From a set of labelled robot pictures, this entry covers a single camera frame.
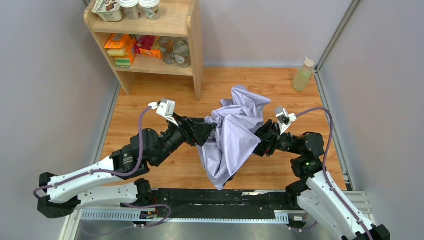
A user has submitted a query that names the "green liquid squeeze bottle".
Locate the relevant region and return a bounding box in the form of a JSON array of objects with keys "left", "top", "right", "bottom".
[{"left": 291, "top": 57, "right": 315, "bottom": 92}]

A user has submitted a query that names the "white lidded cup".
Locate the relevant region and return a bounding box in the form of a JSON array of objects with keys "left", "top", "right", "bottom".
[{"left": 139, "top": 0, "right": 160, "bottom": 20}]

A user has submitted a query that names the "labelled glass jar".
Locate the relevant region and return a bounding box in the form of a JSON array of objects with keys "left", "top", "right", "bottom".
[{"left": 173, "top": 37, "right": 191, "bottom": 68}]

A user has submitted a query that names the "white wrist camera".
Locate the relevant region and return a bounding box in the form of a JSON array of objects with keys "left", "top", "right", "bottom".
[
  {"left": 274, "top": 106, "right": 297, "bottom": 135},
  {"left": 148, "top": 98, "right": 179, "bottom": 126}
]

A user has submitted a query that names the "white yogurt cup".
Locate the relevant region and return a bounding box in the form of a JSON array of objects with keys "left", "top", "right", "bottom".
[{"left": 118, "top": 0, "right": 140, "bottom": 20}]

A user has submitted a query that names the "wooden shelf unit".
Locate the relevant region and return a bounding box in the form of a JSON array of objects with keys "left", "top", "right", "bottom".
[{"left": 83, "top": 0, "right": 204, "bottom": 101}]

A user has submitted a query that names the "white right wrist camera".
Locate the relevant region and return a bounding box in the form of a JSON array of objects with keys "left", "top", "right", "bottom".
[{"left": 274, "top": 106, "right": 297, "bottom": 135}]

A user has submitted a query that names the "chocolate yogurt tub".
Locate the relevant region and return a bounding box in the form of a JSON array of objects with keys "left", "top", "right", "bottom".
[{"left": 91, "top": 0, "right": 124, "bottom": 22}]

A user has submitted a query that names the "red snack package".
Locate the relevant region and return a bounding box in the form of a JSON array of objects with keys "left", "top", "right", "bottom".
[{"left": 134, "top": 35, "right": 162, "bottom": 59}]

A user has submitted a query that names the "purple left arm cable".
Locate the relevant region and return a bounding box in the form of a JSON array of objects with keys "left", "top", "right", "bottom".
[{"left": 33, "top": 105, "right": 153, "bottom": 200}]

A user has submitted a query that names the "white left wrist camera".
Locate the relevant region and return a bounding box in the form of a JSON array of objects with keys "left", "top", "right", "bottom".
[{"left": 148, "top": 98, "right": 179, "bottom": 126}]

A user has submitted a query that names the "orange snack box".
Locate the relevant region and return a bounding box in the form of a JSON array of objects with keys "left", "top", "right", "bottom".
[{"left": 104, "top": 33, "right": 132, "bottom": 49}]

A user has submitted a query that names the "yellow green sponge stack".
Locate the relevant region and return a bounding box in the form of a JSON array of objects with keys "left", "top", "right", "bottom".
[{"left": 107, "top": 47, "right": 136, "bottom": 69}]

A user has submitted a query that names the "lavender folding umbrella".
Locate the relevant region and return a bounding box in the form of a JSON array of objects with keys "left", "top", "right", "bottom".
[{"left": 197, "top": 85, "right": 271, "bottom": 190}]

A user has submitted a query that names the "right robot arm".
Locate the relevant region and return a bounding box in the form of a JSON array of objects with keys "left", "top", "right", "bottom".
[{"left": 254, "top": 120, "right": 391, "bottom": 240}]

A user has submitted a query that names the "clear glass jar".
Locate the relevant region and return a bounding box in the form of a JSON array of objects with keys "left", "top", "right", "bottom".
[{"left": 158, "top": 36, "right": 176, "bottom": 65}]

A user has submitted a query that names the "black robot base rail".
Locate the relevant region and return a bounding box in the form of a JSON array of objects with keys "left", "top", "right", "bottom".
[{"left": 133, "top": 188, "right": 303, "bottom": 220}]

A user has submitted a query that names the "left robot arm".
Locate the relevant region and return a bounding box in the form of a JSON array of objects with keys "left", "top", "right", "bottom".
[{"left": 35, "top": 114, "right": 217, "bottom": 219}]

